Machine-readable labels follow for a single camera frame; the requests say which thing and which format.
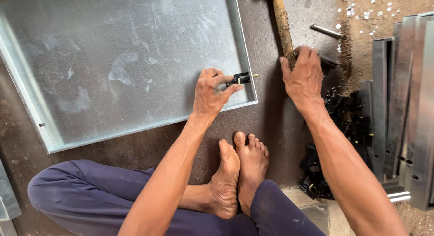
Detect person's right hand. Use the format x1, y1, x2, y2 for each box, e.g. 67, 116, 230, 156
279, 46, 326, 113

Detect person's left hand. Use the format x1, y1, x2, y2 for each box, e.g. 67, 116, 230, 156
188, 68, 244, 123

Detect black sliding latch bolt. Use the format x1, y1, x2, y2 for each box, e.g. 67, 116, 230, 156
225, 72, 259, 88

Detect wooden handle hammer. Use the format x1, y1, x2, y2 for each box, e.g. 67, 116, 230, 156
264, 0, 297, 70

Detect dark steel rod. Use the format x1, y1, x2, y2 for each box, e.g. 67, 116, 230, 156
319, 54, 339, 69

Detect shiny steel rod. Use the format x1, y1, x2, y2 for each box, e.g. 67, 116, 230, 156
310, 24, 344, 40

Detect pile of black latch bolts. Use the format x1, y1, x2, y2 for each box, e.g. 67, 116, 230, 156
297, 88, 374, 200

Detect person's right foot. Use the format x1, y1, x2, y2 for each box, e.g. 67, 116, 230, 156
234, 131, 270, 217

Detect person's foot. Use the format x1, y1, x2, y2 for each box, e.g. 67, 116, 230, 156
234, 131, 270, 217
179, 139, 241, 220

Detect scattered small metal discs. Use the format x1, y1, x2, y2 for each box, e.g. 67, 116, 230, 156
335, 0, 409, 54

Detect person's left foot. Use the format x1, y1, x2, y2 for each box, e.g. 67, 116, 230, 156
179, 139, 241, 220

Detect large galvanized sheet metal tray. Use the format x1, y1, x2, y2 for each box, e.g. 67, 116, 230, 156
0, 0, 259, 154

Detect stack of galvanized metal channels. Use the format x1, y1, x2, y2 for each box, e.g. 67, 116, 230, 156
359, 12, 434, 211

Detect person's purple trousers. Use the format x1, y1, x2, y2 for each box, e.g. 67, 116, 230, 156
27, 159, 327, 236

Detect short shiny metal tube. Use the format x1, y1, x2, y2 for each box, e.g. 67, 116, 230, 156
387, 191, 412, 203

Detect grey sheet metal piece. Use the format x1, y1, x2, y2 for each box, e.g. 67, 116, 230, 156
0, 158, 23, 236

